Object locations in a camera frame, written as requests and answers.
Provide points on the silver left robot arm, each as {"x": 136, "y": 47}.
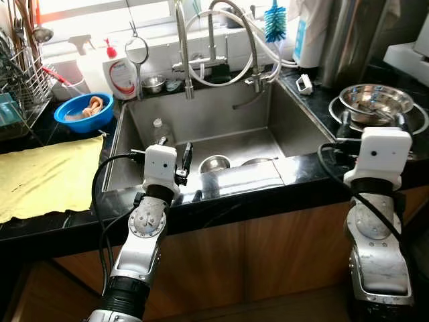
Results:
{"x": 144, "y": 228}

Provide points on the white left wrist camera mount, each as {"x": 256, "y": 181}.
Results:
{"x": 159, "y": 168}

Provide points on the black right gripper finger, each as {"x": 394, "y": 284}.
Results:
{"x": 402, "y": 121}
{"x": 345, "y": 124}

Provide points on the white plastic cup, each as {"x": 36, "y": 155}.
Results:
{"x": 67, "y": 92}

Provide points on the dark green sponge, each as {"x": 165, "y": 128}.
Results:
{"x": 221, "y": 75}

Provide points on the round steel mesh strainer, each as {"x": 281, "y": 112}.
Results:
{"x": 139, "y": 80}

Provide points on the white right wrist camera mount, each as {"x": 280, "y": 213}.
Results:
{"x": 382, "y": 154}

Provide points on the white kitchen appliance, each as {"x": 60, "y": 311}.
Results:
{"x": 409, "y": 64}

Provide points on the wide steel basin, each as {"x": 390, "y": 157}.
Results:
{"x": 419, "y": 121}

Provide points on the blue-green scrub cloth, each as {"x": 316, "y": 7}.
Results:
{"x": 173, "y": 86}

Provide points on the steel pull-down kitchen faucet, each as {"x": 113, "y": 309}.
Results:
{"x": 182, "y": 54}

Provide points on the shiny steel bowl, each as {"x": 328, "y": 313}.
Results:
{"x": 214, "y": 164}

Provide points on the clear plastic bottle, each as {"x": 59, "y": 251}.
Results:
{"x": 163, "y": 131}

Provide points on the white trigger spray bottle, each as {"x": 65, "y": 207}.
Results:
{"x": 90, "y": 70}

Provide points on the orange sponge piece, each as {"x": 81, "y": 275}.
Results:
{"x": 94, "y": 105}

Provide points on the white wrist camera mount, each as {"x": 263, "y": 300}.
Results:
{"x": 382, "y": 154}
{"x": 159, "y": 168}

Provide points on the tall steel pot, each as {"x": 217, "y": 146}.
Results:
{"x": 355, "y": 40}

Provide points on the yellow cloth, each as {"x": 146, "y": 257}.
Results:
{"x": 47, "y": 178}

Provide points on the white blue-label water filter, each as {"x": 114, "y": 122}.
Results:
{"x": 312, "y": 33}

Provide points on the large steel mixing bowl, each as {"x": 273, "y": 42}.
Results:
{"x": 375, "y": 100}

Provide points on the blue plastic bowl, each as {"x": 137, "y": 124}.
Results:
{"x": 94, "y": 124}

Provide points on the white red-pump soap bottle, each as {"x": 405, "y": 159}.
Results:
{"x": 120, "y": 77}

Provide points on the stainless steel kitchen sink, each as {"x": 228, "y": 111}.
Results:
{"x": 221, "y": 114}

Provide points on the blue bottle brush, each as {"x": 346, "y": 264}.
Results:
{"x": 275, "y": 27}

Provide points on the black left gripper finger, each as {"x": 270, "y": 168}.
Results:
{"x": 187, "y": 155}
{"x": 163, "y": 141}

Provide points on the small steel bowl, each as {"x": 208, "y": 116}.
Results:
{"x": 153, "y": 85}

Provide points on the steel ladle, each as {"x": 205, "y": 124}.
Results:
{"x": 41, "y": 32}

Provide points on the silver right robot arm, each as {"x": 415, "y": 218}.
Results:
{"x": 375, "y": 261}

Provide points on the brown wooden cabinet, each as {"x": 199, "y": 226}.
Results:
{"x": 268, "y": 255}

